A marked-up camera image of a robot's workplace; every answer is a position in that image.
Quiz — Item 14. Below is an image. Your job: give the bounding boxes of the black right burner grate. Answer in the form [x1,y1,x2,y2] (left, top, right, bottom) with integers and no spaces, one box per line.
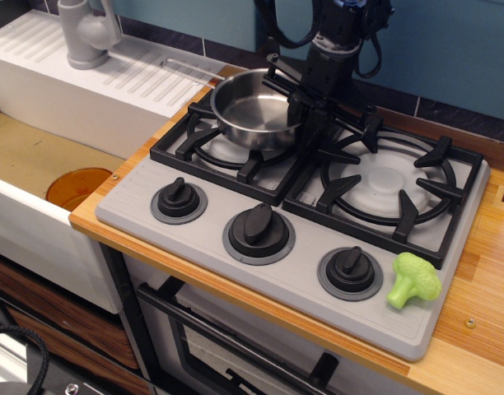
[282,120,489,270]

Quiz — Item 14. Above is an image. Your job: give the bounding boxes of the oven door with black handle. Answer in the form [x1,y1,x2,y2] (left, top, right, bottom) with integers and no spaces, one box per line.
[125,258,412,394]

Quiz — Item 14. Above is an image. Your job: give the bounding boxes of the white toy sink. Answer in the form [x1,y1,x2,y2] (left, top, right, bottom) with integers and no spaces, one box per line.
[0,11,222,314]

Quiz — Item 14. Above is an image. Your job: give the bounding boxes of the orange plastic plate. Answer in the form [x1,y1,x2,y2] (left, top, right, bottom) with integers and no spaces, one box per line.
[45,167,112,211]

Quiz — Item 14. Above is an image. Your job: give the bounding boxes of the black left stove knob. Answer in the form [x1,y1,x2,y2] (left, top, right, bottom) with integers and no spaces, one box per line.
[151,177,208,225]

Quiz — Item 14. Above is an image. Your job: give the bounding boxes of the green toy cauliflower floret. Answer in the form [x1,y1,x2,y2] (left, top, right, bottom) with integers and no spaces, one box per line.
[386,252,442,309]

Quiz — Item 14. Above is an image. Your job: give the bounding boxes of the black left burner grate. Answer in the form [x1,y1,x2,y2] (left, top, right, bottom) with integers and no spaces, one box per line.
[150,95,314,206]

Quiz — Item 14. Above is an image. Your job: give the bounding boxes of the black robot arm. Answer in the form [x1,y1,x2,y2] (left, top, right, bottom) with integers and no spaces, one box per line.
[255,1,394,153]

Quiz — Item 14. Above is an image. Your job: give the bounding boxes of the stainless steel pot with handle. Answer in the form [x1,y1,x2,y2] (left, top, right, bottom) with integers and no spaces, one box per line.
[160,57,309,152]

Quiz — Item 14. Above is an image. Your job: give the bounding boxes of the black stove knob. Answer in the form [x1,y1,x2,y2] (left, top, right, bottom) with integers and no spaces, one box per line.
[317,246,384,302]
[151,177,208,225]
[222,203,296,266]

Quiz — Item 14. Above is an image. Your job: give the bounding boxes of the grey toy faucet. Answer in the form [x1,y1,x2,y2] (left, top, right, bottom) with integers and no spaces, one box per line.
[58,0,122,70]

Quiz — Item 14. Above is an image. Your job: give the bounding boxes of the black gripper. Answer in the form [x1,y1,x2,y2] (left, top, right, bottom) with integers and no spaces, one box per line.
[264,43,383,158]

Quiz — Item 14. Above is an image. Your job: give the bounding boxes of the black right stove knob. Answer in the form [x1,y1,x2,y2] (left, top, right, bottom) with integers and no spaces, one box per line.
[317,246,384,302]

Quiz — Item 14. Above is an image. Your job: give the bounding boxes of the black burner grate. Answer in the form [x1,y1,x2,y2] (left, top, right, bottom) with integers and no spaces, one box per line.
[150,95,314,206]
[282,120,489,270]

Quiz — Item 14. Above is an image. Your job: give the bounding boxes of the wooden drawer fronts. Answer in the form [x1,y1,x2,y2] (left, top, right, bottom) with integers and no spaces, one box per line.
[0,255,151,394]

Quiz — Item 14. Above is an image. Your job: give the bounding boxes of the black middle stove knob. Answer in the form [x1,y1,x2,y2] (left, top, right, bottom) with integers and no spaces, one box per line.
[222,203,296,266]

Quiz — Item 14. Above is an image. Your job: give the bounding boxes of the grey toy stove top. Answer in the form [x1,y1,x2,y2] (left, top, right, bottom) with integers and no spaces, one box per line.
[96,99,490,360]

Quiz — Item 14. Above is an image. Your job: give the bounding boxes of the black braided cable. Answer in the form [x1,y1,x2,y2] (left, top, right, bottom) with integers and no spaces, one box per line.
[0,324,51,392]

